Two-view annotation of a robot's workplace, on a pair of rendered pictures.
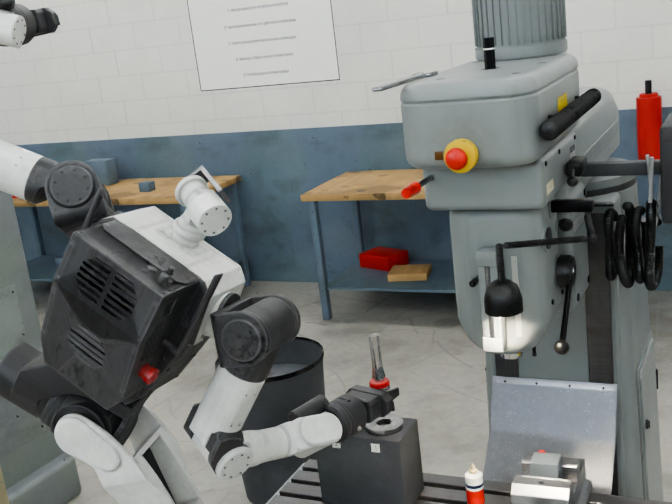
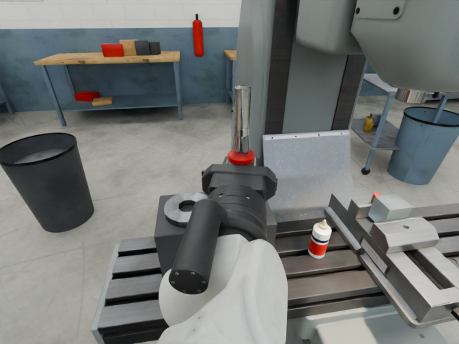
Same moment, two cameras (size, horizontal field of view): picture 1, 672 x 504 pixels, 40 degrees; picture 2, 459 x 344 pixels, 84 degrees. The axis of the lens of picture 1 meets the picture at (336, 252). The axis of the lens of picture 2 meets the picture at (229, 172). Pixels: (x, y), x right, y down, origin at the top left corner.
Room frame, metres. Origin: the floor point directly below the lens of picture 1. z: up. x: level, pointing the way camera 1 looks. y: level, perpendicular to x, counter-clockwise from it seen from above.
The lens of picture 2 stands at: (1.64, 0.18, 1.41)
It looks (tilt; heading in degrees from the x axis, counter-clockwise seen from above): 32 degrees down; 325
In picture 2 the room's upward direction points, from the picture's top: straight up
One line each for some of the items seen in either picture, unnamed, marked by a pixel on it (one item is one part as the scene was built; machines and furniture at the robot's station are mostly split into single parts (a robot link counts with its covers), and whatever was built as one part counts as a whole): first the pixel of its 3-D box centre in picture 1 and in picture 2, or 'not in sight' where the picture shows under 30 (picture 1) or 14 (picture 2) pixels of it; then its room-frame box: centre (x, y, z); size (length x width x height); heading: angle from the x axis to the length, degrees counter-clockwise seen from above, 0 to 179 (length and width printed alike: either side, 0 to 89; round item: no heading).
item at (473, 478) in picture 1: (474, 485); (320, 237); (1.86, -0.25, 0.96); 0.04 x 0.04 x 0.11
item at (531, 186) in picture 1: (504, 168); not in sight; (1.86, -0.37, 1.68); 0.34 x 0.24 x 0.10; 153
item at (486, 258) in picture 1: (492, 299); not in sight; (1.72, -0.30, 1.45); 0.04 x 0.04 x 0.21; 63
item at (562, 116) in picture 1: (571, 111); not in sight; (1.79, -0.49, 1.79); 0.45 x 0.04 x 0.04; 153
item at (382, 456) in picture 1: (368, 458); (215, 239); (1.97, -0.02, 1.00); 0.22 x 0.12 x 0.20; 63
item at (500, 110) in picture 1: (495, 107); not in sight; (1.84, -0.35, 1.81); 0.47 x 0.26 x 0.16; 153
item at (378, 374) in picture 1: (376, 358); (242, 122); (1.94, -0.06, 1.26); 0.03 x 0.03 x 0.11
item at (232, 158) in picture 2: (379, 382); (241, 155); (1.94, -0.06, 1.20); 0.05 x 0.05 x 0.01
